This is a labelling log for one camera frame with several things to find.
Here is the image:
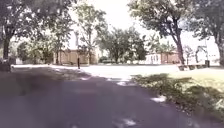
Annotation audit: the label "group of trees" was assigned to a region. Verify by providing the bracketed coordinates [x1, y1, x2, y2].
[97, 26, 148, 65]

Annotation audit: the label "slender tree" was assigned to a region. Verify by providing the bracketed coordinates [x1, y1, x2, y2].
[71, 2, 108, 66]

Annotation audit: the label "tan brick building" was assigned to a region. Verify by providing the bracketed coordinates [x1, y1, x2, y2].
[53, 49, 100, 66]

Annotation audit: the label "grey asphalt path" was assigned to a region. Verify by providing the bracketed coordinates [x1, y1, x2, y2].
[0, 64, 224, 128]

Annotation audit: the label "low white and brown building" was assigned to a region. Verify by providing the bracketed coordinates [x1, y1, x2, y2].
[143, 51, 183, 65]

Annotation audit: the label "large leaning tree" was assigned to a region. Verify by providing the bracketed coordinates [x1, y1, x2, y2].
[128, 0, 201, 66]

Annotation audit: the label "bushes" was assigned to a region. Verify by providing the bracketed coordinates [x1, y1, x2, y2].
[16, 39, 56, 65]

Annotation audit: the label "grass patch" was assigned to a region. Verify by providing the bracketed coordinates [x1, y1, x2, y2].
[130, 67, 224, 123]

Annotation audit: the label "dark bin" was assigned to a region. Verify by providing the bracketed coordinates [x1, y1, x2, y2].
[204, 59, 211, 69]

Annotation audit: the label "dark post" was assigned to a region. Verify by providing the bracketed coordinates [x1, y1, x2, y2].
[76, 57, 81, 70]

